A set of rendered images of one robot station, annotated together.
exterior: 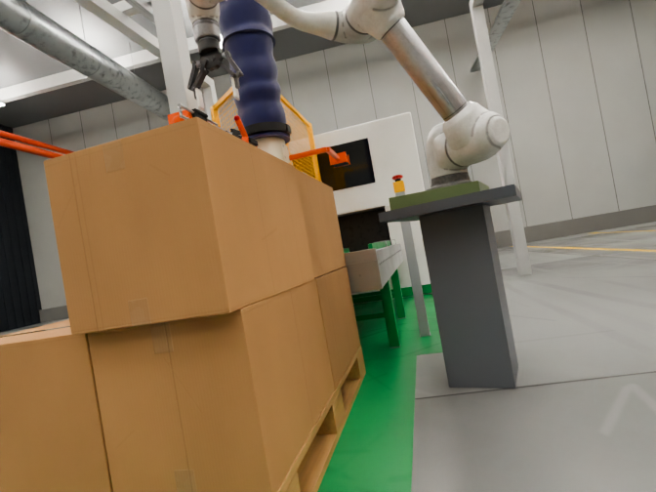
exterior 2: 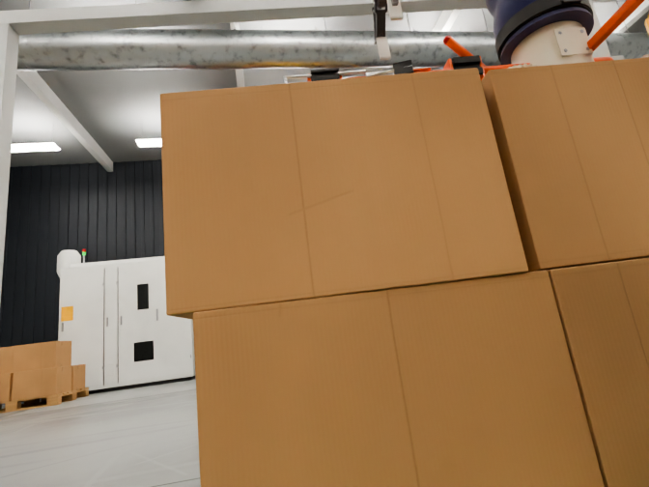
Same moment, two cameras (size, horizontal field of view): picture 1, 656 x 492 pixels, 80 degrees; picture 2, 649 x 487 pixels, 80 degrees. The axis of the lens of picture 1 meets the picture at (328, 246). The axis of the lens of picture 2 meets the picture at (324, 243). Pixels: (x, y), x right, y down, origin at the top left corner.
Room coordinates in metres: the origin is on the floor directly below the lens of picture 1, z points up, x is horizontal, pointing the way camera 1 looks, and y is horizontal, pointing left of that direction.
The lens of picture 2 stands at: (0.84, -0.44, 0.48)
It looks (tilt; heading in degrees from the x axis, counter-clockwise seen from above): 13 degrees up; 71
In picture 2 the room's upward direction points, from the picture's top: 7 degrees counter-clockwise
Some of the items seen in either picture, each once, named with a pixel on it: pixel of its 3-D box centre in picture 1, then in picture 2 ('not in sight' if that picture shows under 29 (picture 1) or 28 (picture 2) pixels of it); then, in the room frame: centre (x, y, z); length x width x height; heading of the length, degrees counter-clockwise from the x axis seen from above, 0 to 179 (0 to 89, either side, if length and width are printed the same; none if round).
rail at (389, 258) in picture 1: (391, 257); not in sight; (3.15, -0.49, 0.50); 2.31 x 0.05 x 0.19; 167
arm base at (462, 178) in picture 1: (451, 184); not in sight; (1.68, -0.57, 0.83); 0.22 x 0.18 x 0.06; 155
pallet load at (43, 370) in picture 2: not in sight; (32, 375); (-1.72, 6.92, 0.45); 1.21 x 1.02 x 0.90; 172
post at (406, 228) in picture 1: (411, 258); not in sight; (2.53, -0.52, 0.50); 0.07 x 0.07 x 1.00; 77
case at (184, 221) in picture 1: (207, 232); (330, 214); (1.12, 0.33, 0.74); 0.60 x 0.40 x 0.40; 166
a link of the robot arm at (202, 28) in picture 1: (207, 34); not in sight; (1.33, 0.28, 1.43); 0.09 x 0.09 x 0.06
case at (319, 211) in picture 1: (281, 233); (587, 187); (1.73, 0.19, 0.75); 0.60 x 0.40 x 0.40; 166
